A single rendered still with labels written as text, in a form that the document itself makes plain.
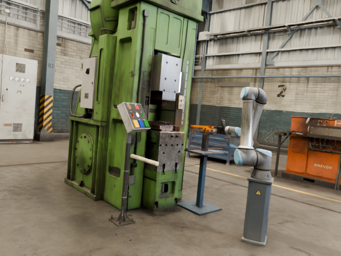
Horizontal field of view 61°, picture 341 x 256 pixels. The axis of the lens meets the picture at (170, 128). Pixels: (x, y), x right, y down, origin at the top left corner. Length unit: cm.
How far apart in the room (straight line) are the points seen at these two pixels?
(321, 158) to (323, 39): 552
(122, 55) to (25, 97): 485
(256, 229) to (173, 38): 227
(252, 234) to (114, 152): 177
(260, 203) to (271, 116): 818
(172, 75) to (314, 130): 343
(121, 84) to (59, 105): 576
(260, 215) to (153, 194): 119
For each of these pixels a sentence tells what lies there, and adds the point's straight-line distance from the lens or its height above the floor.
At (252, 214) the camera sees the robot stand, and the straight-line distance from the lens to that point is 291.
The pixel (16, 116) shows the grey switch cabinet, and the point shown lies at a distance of 803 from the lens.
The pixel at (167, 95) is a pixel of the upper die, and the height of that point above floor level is 133.
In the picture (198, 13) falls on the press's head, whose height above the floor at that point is 239.
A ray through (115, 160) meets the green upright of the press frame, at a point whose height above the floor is 52.
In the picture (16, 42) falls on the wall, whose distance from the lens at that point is 876.
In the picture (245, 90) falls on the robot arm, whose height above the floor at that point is 141.
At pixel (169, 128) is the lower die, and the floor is 95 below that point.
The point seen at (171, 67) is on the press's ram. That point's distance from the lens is 334.
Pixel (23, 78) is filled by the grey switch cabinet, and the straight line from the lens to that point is 806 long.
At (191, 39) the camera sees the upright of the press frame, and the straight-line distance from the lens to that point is 381.
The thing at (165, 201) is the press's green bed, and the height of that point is 10.
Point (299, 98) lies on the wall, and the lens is 1059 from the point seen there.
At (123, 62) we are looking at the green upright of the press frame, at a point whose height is 167.
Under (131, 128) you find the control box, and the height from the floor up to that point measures 97.
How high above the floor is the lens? 118
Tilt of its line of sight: 4 degrees down
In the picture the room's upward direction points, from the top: 5 degrees clockwise
